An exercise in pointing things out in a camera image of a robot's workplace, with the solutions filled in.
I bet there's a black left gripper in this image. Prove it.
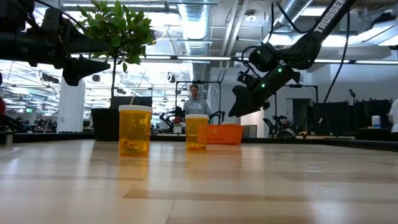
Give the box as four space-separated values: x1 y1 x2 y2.
41 7 111 87

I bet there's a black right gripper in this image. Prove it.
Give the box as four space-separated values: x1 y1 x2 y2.
228 63 301 118

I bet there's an orange plastic basket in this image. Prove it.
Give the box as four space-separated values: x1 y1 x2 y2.
206 124 245 145

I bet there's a grey mesh chair back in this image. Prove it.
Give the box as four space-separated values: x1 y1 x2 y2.
243 124 258 139

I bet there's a green leafy potted tree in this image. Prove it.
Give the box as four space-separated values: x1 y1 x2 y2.
73 0 156 110

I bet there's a white round pillar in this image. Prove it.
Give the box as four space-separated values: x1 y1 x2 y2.
57 77 86 134

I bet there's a black monitor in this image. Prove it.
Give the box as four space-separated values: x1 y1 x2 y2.
111 96 153 109

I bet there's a black plant pot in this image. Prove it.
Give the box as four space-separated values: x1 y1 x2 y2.
90 108 121 142

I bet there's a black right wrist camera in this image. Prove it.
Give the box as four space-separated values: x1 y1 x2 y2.
248 42 280 73

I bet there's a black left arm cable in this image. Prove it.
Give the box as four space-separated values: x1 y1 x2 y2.
34 0 90 34

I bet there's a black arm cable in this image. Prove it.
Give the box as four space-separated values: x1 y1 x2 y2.
322 12 351 104
34 0 90 34

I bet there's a black metal frame stand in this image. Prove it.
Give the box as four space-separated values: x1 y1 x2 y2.
274 83 319 134
175 80 223 125

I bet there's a silver ceiling air duct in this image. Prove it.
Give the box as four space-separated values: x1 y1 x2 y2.
177 0 213 57

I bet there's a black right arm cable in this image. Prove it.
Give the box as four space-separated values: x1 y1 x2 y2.
322 12 351 104

